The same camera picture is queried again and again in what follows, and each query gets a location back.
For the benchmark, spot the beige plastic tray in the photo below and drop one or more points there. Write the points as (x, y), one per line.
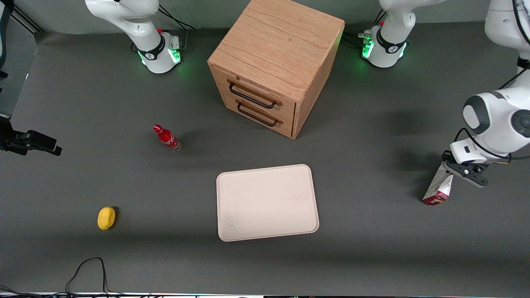
(265, 203)

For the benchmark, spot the yellow lemon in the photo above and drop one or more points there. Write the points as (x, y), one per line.
(106, 218)

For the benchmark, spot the red cola bottle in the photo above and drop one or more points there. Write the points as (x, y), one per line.
(167, 138)

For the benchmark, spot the wooden drawer cabinet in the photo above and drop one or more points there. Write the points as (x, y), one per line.
(275, 45)

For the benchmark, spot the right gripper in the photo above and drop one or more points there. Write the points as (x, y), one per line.
(12, 140)

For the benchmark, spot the dark grey table mat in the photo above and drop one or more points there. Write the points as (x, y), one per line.
(372, 256)

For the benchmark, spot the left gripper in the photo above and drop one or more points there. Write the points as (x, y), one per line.
(445, 156)

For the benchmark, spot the red cookie box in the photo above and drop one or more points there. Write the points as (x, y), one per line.
(437, 188)

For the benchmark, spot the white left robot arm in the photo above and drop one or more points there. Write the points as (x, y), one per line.
(501, 120)

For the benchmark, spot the black metal frame rail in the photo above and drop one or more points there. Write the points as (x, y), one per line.
(25, 20)

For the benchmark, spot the wooden drawer front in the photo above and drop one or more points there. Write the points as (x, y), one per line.
(265, 89)
(285, 126)

